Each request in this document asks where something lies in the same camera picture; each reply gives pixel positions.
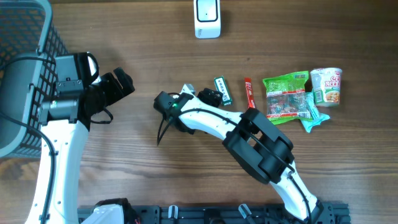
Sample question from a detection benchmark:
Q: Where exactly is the small green box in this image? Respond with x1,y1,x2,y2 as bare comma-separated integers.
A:
214,76,233,106

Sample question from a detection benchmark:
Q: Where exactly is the red snack packet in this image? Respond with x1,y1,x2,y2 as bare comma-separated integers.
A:
244,77,256,108

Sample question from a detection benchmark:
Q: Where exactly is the green snack bag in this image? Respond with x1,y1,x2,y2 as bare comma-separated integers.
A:
262,71,313,125

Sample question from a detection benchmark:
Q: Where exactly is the teal wet wipes packet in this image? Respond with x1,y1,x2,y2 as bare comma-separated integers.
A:
301,92,330,133

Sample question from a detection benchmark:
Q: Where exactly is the cup noodles container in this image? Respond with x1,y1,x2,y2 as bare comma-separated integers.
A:
310,68,343,107

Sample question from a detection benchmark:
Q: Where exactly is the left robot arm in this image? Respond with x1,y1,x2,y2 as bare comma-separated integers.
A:
26,52,135,223

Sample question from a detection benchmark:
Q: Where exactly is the white barcode scanner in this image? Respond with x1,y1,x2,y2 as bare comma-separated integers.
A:
193,0,221,39

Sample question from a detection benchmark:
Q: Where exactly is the grey plastic shopping basket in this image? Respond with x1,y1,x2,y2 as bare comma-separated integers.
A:
0,0,69,159

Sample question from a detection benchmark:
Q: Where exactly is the left camera cable black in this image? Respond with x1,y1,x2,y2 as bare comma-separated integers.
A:
0,55,57,224

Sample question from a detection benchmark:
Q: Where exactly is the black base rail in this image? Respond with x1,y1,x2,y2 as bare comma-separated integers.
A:
77,203,352,224

